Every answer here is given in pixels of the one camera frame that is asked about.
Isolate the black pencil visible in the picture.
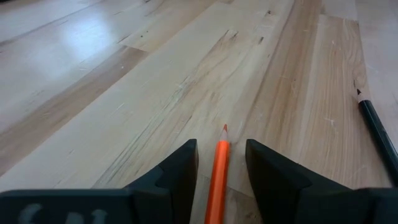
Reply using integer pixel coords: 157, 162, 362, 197
355, 88, 398, 188

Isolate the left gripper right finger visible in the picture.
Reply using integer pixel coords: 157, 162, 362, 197
245, 139, 398, 224

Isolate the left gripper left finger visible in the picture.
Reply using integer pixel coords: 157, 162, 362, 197
0, 139, 199, 224

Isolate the orange pencil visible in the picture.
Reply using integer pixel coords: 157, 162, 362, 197
203, 124, 231, 224

